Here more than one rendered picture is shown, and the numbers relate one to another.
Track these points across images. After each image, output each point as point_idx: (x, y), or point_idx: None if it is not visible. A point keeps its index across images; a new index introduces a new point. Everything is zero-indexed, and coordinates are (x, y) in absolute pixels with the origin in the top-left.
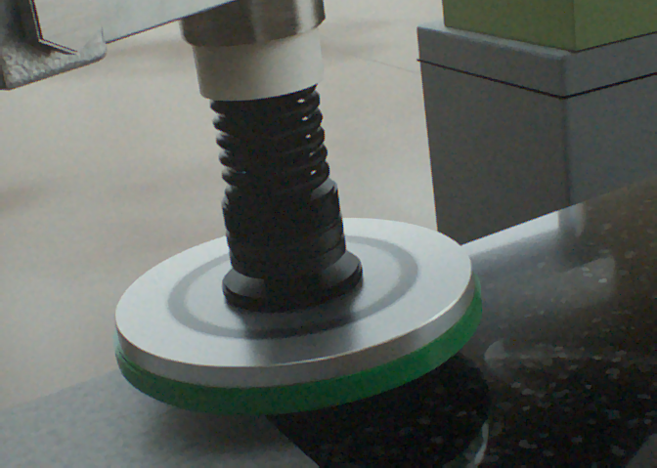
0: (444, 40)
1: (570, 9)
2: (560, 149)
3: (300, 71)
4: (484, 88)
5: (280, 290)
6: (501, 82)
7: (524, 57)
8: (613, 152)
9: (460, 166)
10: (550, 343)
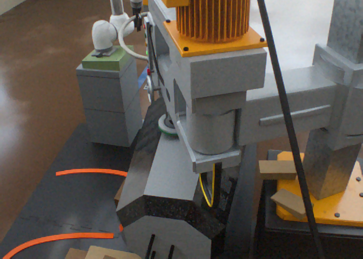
0: (85, 71)
1: (118, 64)
2: (119, 86)
3: None
4: (98, 78)
5: None
6: (102, 77)
7: (109, 73)
8: (124, 84)
9: (91, 92)
10: None
